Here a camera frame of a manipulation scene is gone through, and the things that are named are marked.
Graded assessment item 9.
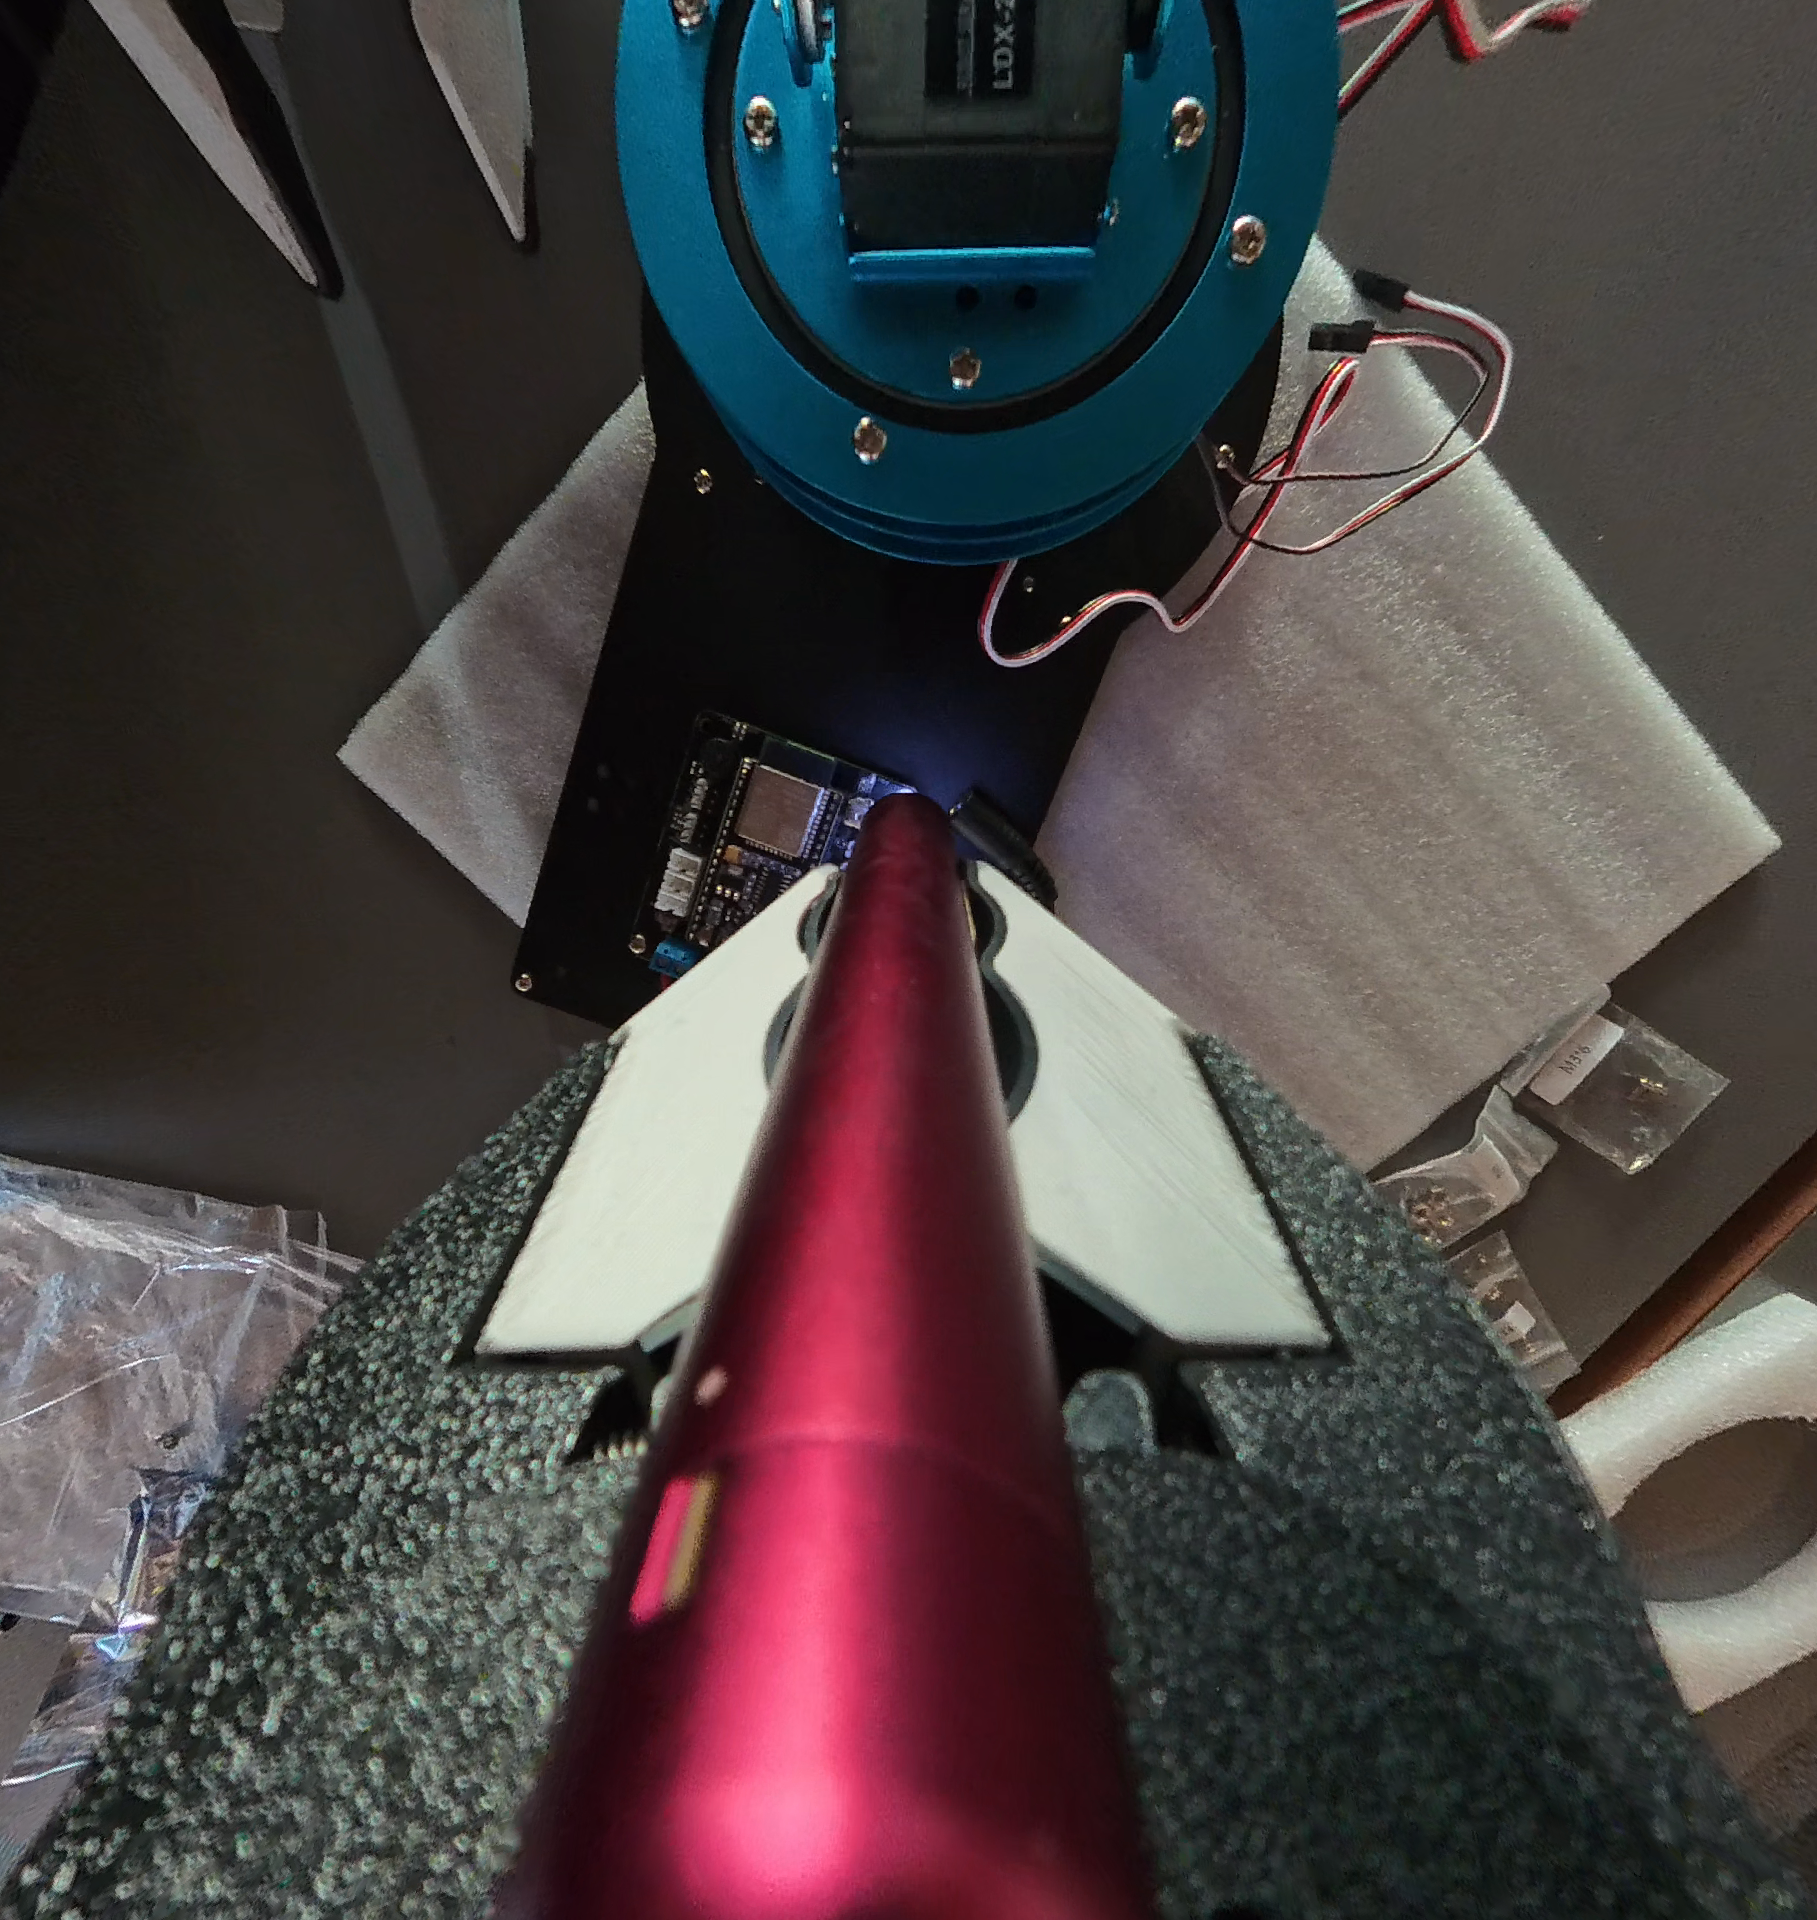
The white foam block with hole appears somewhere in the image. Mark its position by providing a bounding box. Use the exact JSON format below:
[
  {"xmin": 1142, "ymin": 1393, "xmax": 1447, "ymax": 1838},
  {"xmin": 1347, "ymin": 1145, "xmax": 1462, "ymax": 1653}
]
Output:
[{"xmin": 1549, "ymin": 1295, "xmax": 1817, "ymax": 1716}]

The white foam sheet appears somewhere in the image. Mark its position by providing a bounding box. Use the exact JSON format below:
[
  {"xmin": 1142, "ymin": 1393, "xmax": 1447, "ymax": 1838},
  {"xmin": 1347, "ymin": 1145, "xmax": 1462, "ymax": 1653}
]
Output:
[{"xmin": 337, "ymin": 242, "xmax": 1783, "ymax": 1174}]

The brown wooden strip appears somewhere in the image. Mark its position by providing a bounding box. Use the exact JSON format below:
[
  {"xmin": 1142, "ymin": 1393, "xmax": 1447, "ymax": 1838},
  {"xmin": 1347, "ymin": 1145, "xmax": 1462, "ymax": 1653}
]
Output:
[{"xmin": 1544, "ymin": 1076, "xmax": 1817, "ymax": 1415}]

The small clear screw bag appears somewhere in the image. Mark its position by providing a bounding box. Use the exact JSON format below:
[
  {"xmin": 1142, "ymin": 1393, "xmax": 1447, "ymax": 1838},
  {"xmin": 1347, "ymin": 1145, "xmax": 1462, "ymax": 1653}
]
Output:
[
  {"xmin": 1445, "ymin": 1230, "xmax": 1582, "ymax": 1396},
  {"xmin": 1378, "ymin": 1094, "xmax": 1563, "ymax": 1251}
]

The servo cable with black plug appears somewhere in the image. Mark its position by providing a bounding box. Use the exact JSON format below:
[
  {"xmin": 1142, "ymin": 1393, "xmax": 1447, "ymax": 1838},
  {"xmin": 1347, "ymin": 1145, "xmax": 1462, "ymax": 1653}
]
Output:
[
  {"xmin": 1214, "ymin": 268, "xmax": 1521, "ymax": 560},
  {"xmin": 979, "ymin": 319, "xmax": 1495, "ymax": 670}
]

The dark grey desk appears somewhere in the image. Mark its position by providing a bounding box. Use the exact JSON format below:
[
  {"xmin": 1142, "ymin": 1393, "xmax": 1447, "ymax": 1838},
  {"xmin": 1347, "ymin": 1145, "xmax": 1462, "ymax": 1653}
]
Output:
[{"xmin": 0, "ymin": 0, "xmax": 1817, "ymax": 1653}]

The black circuit board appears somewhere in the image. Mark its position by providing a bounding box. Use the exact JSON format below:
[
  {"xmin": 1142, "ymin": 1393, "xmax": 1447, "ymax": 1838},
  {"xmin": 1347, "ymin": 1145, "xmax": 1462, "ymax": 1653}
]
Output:
[{"xmin": 631, "ymin": 710, "xmax": 1059, "ymax": 980}]

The red electric screwdriver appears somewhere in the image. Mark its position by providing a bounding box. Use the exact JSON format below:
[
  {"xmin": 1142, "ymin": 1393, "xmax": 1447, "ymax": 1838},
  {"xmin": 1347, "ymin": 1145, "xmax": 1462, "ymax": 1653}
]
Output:
[{"xmin": 494, "ymin": 791, "xmax": 1169, "ymax": 1920}]

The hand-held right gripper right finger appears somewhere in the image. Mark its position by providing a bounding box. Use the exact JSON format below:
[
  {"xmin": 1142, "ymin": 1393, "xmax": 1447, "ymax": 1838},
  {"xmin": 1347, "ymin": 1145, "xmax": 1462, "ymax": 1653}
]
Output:
[{"xmin": 974, "ymin": 868, "xmax": 1331, "ymax": 1346}]

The crumpled clear plastic bag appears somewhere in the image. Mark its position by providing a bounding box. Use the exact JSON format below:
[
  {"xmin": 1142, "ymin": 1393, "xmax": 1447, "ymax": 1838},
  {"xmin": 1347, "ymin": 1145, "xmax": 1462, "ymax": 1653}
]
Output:
[{"xmin": 0, "ymin": 1143, "xmax": 365, "ymax": 1626}]

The red white servo cable bundle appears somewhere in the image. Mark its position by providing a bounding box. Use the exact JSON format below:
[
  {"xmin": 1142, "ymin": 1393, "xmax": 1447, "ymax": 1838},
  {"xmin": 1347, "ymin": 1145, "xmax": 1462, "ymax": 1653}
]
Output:
[{"xmin": 1335, "ymin": 0, "xmax": 1544, "ymax": 116}]

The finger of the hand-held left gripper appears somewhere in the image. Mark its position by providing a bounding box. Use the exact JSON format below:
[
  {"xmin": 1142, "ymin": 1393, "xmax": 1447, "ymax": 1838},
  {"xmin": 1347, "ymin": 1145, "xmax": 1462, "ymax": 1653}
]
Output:
[
  {"xmin": 402, "ymin": 0, "xmax": 538, "ymax": 252},
  {"xmin": 88, "ymin": 0, "xmax": 344, "ymax": 300}
]

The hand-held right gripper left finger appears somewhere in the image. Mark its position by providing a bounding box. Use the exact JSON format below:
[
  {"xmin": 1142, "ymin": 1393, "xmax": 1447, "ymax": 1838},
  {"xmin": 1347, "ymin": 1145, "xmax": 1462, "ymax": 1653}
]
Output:
[{"xmin": 474, "ymin": 872, "xmax": 853, "ymax": 1361}]

